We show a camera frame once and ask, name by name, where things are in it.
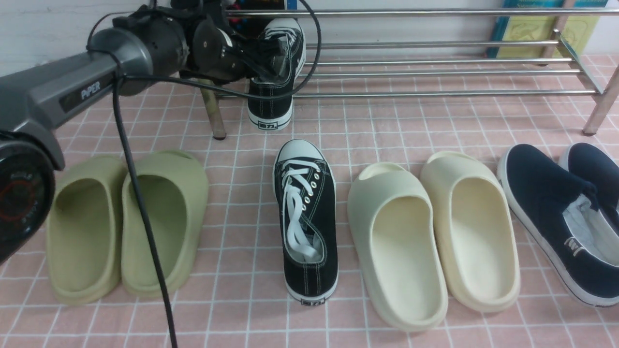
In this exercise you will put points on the left cream foam slipper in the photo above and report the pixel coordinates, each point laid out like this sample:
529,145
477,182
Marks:
390,217

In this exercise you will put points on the left navy slip-on shoe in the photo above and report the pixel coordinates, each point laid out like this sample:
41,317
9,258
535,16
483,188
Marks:
561,212

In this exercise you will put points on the pink grid tablecloth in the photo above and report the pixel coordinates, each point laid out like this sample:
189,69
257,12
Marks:
236,295

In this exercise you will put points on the teal yellow book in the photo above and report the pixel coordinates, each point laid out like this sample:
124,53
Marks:
577,31

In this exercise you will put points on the black canvas sneaker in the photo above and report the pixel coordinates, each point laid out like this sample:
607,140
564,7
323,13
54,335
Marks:
305,190
284,63

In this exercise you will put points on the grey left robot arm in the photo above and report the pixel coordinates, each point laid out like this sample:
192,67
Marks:
148,44

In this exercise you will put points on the navy slip-on shoe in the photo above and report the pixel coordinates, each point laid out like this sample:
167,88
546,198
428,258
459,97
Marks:
561,212
593,165

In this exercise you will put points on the right cream foam slipper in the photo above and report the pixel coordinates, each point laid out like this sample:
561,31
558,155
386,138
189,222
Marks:
473,230

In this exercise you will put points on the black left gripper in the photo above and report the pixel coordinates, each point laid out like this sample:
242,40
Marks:
220,51

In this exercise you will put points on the left green foam slipper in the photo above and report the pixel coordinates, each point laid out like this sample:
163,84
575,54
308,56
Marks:
83,231

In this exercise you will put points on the right navy slip-on shoe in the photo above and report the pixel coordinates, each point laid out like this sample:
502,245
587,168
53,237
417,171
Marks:
593,165

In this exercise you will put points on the steel shoe rack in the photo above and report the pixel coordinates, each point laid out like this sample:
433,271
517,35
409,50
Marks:
558,58

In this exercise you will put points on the cream foam slipper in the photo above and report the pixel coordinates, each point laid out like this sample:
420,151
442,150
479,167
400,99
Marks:
473,230
390,217

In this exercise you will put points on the green foam slipper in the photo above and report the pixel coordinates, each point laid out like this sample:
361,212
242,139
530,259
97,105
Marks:
83,231
174,188

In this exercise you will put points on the right green foam slipper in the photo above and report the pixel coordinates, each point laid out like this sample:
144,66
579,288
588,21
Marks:
174,188

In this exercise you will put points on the black image processing book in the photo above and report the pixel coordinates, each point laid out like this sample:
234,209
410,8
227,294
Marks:
265,5

